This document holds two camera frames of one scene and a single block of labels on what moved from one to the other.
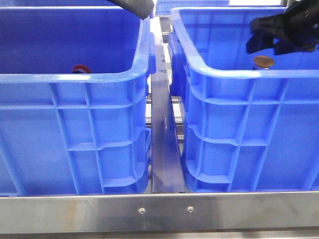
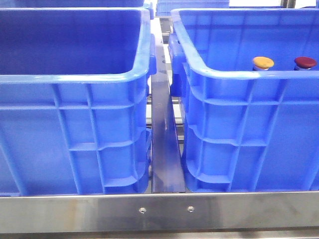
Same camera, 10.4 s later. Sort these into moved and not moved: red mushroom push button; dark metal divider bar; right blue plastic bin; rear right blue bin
Moved: red mushroom push button
Not moved: dark metal divider bar; right blue plastic bin; rear right blue bin
